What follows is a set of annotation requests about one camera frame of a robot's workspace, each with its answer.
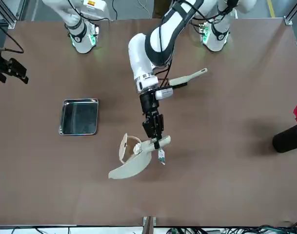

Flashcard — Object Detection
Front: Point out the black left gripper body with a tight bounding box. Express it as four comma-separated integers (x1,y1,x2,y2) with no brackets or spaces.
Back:
139,91,164,122

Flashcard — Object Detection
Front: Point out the beige plastic dustpan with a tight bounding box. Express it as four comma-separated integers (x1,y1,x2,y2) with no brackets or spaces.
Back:
108,135,172,180

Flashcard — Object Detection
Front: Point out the rectangular metal tray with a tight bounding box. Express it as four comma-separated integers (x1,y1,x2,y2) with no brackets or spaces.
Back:
58,98,99,136

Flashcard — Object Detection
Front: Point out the small white lidded bin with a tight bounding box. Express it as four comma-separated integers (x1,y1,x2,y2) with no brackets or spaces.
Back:
118,133,143,164

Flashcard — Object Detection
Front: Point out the beige hand brush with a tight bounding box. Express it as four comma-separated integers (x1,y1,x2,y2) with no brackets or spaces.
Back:
169,68,208,88

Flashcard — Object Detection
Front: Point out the white power box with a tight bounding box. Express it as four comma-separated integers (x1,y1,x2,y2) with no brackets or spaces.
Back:
81,0,107,13

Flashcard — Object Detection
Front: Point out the black cylindrical vase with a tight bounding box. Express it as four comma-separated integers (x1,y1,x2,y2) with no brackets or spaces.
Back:
272,124,297,154

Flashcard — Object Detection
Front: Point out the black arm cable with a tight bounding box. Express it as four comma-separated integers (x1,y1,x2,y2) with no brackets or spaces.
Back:
0,19,25,54

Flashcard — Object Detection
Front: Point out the aluminium frame post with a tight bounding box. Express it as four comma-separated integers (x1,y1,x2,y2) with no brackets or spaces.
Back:
0,0,24,26
283,0,297,25
142,215,158,234

